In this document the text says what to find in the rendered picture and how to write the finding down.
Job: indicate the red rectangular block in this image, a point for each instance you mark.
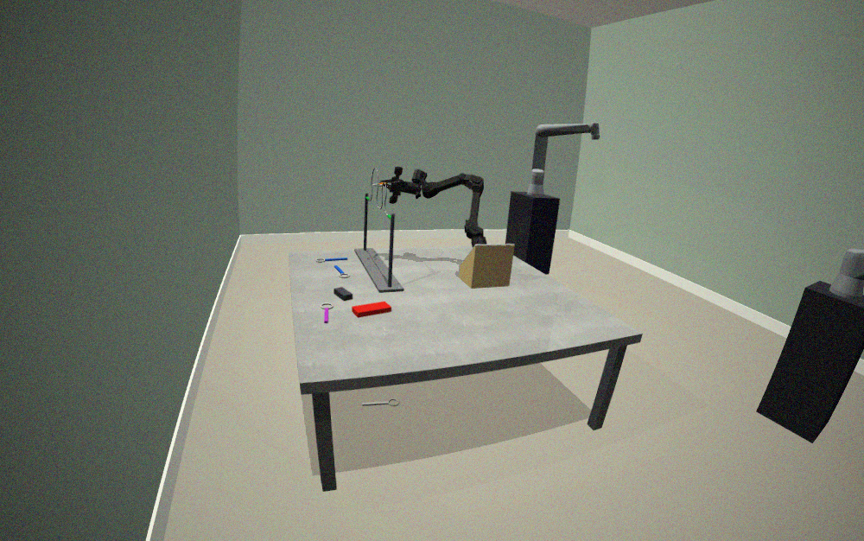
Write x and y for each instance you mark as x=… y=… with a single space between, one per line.
x=371 y=309

